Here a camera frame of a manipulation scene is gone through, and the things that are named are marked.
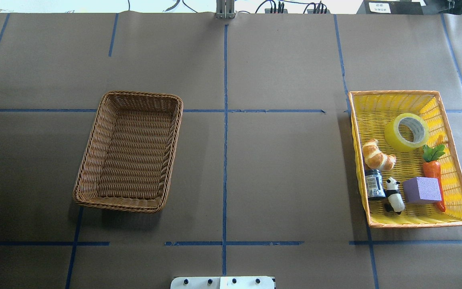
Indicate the yellow packing tape roll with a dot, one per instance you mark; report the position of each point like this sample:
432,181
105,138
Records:
417,127

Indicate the brown wicker basket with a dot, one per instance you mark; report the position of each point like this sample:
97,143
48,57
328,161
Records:
129,157

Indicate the yellow orange-rimmed basket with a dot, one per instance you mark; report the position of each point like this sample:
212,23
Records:
371,111

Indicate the white mounting plate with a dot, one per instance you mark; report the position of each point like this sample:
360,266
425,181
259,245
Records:
224,282

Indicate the black power strip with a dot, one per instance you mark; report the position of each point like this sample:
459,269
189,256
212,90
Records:
276,7
316,8

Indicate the toy croissant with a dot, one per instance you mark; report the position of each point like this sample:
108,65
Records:
375,159

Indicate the small black jar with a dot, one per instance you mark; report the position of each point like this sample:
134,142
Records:
374,184

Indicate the panda figurine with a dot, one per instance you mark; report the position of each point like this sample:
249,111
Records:
393,201

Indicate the purple foam block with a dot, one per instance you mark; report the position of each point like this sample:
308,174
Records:
422,190

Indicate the toy carrot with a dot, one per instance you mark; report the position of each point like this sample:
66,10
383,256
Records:
432,168

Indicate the black box with label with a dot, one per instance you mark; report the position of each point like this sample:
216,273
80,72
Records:
390,7

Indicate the aluminium frame post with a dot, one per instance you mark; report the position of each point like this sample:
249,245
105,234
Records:
225,9

